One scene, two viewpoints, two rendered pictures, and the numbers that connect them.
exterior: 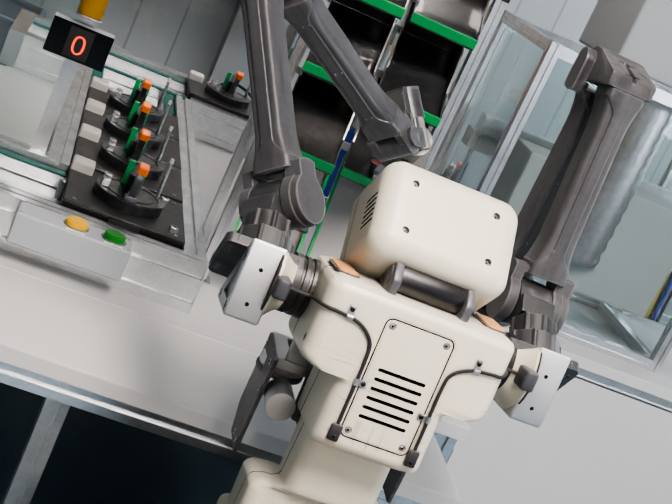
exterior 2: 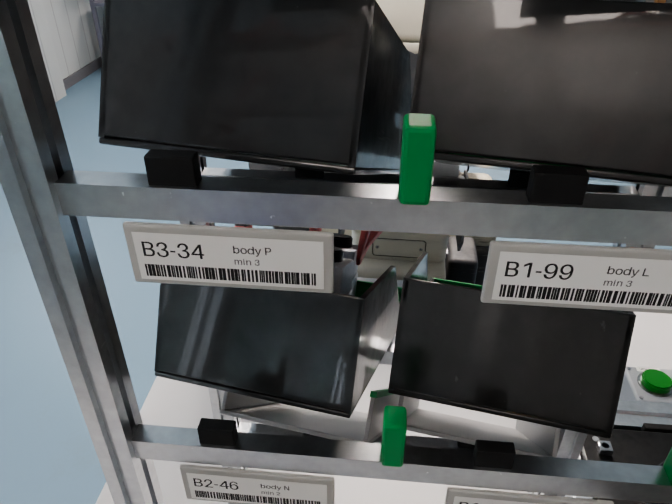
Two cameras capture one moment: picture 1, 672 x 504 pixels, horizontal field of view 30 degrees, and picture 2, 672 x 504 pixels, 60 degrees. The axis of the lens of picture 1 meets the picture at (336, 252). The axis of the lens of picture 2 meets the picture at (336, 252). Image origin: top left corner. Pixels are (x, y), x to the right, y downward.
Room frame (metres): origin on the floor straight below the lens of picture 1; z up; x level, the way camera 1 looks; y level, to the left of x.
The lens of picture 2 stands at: (2.84, 0.15, 1.58)
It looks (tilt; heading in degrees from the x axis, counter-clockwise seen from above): 34 degrees down; 201
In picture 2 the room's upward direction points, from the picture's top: straight up
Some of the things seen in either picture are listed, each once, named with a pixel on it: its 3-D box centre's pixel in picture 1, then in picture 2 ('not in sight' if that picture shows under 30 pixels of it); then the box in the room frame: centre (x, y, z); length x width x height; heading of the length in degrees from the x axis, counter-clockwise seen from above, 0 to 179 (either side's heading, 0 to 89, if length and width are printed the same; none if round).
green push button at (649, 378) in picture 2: (114, 238); (655, 383); (2.12, 0.37, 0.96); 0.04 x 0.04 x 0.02
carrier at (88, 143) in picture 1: (136, 147); not in sight; (2.58, 0.48, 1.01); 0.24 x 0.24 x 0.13; 15
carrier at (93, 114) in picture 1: (138, 119); not in sight; (2.82, 0.54, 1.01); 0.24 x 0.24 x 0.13; 15
